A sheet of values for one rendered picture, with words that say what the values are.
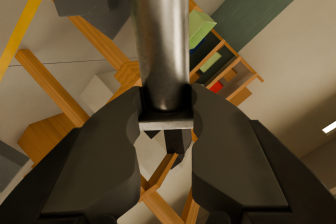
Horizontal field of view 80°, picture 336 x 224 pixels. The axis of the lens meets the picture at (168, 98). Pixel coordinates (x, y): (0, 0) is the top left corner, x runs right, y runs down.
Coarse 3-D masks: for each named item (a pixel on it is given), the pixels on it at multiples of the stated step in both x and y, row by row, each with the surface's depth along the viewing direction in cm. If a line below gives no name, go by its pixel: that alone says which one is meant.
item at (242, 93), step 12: (192, 48) 541; (216, 48) 513; (228, 48) 508; (204, 60) 529; (216, 60) 566; (240, 60) 505; (192, 72) 546; (228, 72) 527; (252, 72) 502; (216, 84) 543; (228, 96) 529; (240, 96) 531
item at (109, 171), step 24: (120, 96) 11; (96, 120) 9; (120, 120) 9; (96, 144) 8; (120, 144) 8; (72, 168) 7; (96, 168) 7; (120, 168) 7; (72, 192) 6; (96, 192) 6; (120, 192) 7; (96, 216) 6
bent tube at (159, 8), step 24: (144, 0) 9; (168, 0) 9; (144, 24) 9; (168, 24) 9; (144, 48) 10; (168, 48) 10; (144, 72) 11; (168, 72) 11; (144, 96) 13; (168, 96) 12; (144, 120) 12; (168, 120) 12; (192, 120) 12
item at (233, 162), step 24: (192, 96) 12; (216, 96) 10; (216, 120) 9; (240, 120) 9; (216, 144) 8; (240, 144) 8; (192, 168) 7; (216, 168) 7; (240, 168) 7; (264, 168) 7; (192, 192) 7; (216, 192) 6; (240, 192) 6; (264, 192) 6; (240, 216) 6
